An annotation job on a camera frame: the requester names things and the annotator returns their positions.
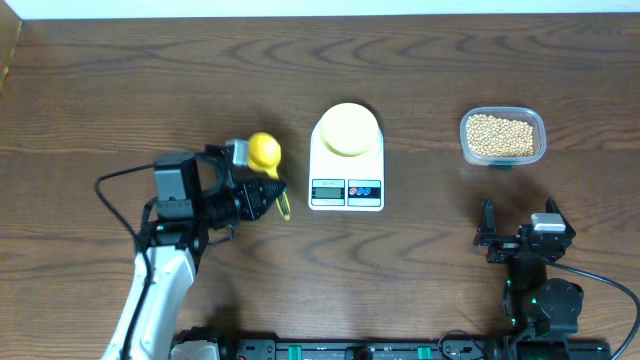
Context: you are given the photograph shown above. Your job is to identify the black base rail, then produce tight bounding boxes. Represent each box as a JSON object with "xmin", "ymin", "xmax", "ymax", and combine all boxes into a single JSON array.
[{"xmin": 168, "ymin": 327, "xmax": 501, "ymax": 360}]

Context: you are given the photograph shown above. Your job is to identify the yellow plastic bowl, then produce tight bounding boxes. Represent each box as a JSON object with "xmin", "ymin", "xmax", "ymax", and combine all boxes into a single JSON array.
[{"xmin": 319, "ymin": 103, "xmax": 379, "ymax": 157}]

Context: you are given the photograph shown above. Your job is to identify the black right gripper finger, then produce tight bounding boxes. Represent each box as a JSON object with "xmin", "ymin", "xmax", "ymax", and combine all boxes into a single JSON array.
[
  {"xmin": 477, "ymin": 197, "xmax": 496, "ymax": 236},
  {"xmin": 545, "ymin": 197, "xmax": 570, "ymax": 228}
]

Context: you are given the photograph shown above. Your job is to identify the yellow plastic measuring scoop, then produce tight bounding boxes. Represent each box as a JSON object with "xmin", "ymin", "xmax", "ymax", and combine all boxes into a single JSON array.
[{"xmin": 246, "ymin": 131, "xmax": 292, "ymax": 222}]

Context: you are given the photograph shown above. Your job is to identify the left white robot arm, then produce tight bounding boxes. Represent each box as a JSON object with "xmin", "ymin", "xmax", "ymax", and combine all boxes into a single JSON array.
[{"xmin": 103, "ymin": 147, "xmax": 287, "ymax": 359}]

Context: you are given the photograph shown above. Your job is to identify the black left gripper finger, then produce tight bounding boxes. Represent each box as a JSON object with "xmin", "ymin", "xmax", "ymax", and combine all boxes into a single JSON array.
[
  {"xmin": 260, "ymin": 179, "xmax": 287, "ymax": 196},
  {"xmin": 259, "ymin": 195, "xmax": 278, "ymax": 216}
]

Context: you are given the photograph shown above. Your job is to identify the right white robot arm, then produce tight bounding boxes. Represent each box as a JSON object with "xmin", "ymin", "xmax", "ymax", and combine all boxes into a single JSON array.
[{"xmin": 473, "ymin": 198, "xmax": 611, "ymax": 360}]

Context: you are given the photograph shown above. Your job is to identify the white digital kitchen scale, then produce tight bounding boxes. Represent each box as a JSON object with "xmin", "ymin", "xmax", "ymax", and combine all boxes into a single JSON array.
[{"xmin": 308, "ymin": 120, "xmax": 385, "ymax": 212}]

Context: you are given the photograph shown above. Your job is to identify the clear plastic bean container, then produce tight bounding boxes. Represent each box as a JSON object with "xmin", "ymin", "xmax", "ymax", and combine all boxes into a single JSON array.
[{"xmin": 460, "ymin": 106, "xmax": 547, "ymax": 167}]

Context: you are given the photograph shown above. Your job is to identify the soybeans in container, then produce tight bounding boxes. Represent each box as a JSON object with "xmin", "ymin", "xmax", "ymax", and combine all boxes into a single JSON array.
[{"xmin": 466, "ymin": 114, "xmax": 534, "ymax": 157}]

